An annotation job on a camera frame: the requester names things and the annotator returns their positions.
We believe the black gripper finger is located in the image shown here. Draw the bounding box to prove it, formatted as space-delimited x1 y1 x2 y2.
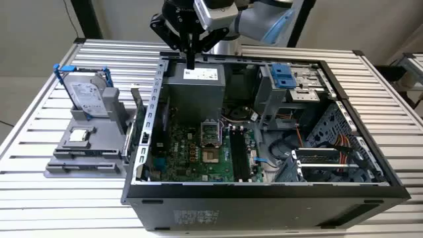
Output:
149 13 193 69
191 27 230 69

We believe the black RAM slot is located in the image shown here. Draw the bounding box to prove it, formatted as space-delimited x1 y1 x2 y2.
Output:
230 125 242 183
234 125 246 183
238 125 250 183
242 125 254 183

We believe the grey power supply unit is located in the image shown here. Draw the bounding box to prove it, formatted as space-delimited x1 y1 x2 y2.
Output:
163 63 227 124

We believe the blue plastic bay latch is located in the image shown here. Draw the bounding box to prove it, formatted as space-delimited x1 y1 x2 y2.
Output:
270 63 297 89

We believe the round black speaker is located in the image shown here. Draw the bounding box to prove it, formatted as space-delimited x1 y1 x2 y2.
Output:
227 105 259 122

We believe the green graphics card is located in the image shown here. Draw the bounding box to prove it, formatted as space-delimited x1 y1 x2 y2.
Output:
122 86 149 164

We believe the hard disk in blue carrier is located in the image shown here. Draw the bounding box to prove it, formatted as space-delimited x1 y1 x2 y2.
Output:
54 63 115 119

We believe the grey metal drive cage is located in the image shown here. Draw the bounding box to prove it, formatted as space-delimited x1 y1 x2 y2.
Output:
258 63 331 124

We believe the metal socket cover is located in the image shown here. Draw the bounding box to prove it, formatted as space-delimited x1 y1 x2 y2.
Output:
201 119 222 147

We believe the grey plastic parts rack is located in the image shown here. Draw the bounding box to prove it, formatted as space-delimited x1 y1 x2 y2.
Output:
45 86 149 179

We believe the CPU socket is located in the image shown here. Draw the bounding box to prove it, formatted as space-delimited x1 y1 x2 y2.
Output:
202 148 221 164

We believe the silver CPU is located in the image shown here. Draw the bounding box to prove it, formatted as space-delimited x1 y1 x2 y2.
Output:
69 128 90 142

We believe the green motherboard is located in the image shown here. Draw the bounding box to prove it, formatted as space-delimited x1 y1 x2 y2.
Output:
150 123 266 183

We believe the silver perforated disk bay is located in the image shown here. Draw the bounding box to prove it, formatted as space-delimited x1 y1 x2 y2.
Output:
274 147 364 183

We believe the aluminium side table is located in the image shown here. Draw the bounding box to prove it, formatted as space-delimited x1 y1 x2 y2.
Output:
376 51 423 110

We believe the black PC case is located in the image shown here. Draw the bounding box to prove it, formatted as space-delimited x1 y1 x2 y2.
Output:
121 51 413 233

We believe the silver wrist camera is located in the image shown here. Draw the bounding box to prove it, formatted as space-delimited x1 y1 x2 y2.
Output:
194 0 239 32

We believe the black upright post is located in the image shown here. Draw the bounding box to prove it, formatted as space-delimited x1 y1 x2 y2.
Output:
290 0 317 48
71 0 105 40

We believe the thin black wall cable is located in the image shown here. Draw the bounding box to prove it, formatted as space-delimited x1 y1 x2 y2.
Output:
65 0 81 38

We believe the thin orange wire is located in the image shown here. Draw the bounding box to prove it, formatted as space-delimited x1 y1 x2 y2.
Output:
295 123 305 148

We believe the coiled black cable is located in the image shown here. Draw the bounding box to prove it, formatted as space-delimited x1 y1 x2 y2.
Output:
269 135 297 161

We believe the red yellow wire bundle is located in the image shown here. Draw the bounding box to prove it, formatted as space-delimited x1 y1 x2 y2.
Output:
333 133 353 174

